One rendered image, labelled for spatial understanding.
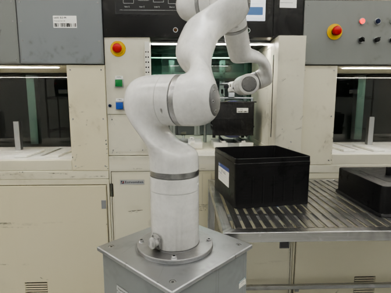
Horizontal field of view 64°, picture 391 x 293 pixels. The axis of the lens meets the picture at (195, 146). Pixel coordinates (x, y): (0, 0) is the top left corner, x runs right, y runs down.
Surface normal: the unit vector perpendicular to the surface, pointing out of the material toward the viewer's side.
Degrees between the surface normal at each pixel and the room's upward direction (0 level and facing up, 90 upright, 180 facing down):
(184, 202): 90
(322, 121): 90
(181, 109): 109
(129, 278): 90
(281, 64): 90
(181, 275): 0
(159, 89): 66
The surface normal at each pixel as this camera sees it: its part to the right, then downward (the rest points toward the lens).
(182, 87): -0.33, -0.32
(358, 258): 0.03, 0.14
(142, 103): -0.37, 0.24
